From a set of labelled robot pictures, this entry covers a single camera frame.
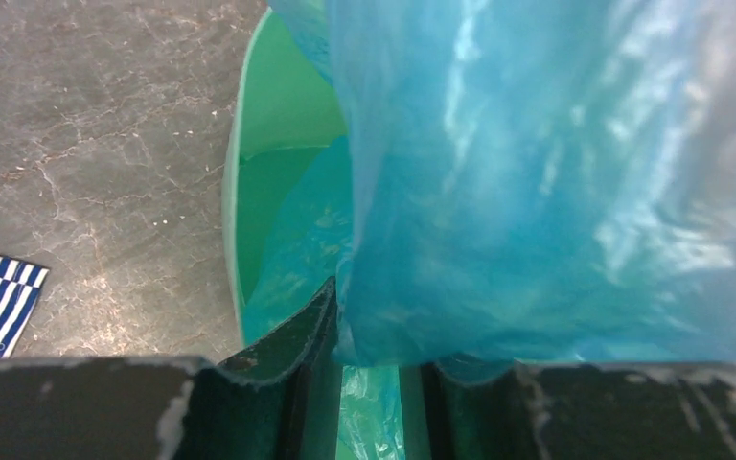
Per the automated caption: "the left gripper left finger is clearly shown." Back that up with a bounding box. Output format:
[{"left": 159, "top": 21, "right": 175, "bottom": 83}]
[{"left": 0, "top": 279, "right": 338, "bottom": 459}]

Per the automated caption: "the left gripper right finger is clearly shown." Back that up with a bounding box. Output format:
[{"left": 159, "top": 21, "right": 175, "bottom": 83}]
[{"left": 420, "top": 361, "right": 736, "bottom": 459}]

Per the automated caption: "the blue plastic trash bag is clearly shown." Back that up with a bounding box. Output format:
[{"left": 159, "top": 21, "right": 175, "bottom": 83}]
[{"left": 242, "top": 1, "right": 736, "bottom": 374}]

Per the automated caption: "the green plastic trash bin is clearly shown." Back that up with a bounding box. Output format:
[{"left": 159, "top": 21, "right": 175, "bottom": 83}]
[{"left": 221, "top": 6, "right": 433, "bottom": 460}]

